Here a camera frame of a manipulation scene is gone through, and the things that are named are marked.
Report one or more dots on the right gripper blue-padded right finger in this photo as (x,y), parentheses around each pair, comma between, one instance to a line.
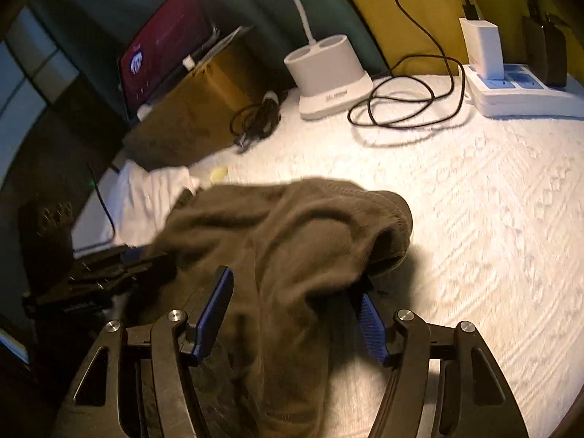
(474,398)

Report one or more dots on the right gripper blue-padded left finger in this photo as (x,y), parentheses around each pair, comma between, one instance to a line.
(134,382)

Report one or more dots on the dark brown t-shirt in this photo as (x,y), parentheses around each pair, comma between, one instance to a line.
(293,249)

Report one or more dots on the white folded cloth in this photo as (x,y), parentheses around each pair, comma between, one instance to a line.
(130,207)

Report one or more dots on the white textured bed cover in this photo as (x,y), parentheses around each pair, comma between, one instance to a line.
(498,230)

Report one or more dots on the brown cardboard box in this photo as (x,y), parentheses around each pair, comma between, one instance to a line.
(193,119)

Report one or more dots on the tablet with red screen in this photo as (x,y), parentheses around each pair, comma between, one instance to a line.
(177,29)

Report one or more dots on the white power strip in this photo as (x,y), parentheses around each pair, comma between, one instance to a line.
(520,94)

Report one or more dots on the white desk lamp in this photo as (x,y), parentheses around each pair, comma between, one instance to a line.
(328,73)

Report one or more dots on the black charger plug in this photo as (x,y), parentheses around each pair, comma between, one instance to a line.
(546,52)

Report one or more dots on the white charger plug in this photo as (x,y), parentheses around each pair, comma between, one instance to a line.
(484,50)

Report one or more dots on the yellow curtain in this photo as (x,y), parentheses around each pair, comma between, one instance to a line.
(397,36)

